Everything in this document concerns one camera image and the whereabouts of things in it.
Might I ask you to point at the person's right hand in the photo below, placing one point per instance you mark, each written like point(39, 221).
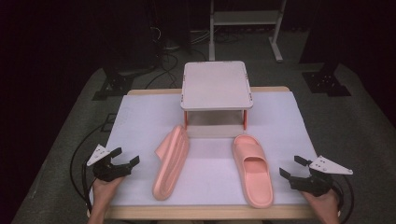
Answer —
point(323, 203)

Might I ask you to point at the wooden table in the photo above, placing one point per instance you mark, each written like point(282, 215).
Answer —
point(205, 212)

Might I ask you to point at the white metal desk frame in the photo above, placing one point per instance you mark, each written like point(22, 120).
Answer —
point(246, 18)

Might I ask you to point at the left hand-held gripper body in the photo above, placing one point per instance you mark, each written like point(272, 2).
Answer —
point(107, 171)

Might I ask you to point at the white two-tier shoe rack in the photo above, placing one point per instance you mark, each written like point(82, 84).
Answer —
point(216, 87)

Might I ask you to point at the white table mat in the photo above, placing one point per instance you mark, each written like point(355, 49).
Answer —
point(211, 177)

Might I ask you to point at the pink slipper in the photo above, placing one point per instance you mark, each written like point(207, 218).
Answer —
point(172, 161)
point(253, 169)

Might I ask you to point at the person's left hand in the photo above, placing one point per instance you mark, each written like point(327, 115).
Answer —
point(104, 193)

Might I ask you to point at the black stand base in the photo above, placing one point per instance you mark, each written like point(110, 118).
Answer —
point(327, 83)
point(113, 85)

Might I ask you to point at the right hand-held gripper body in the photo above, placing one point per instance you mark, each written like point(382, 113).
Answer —
point(314, 183)

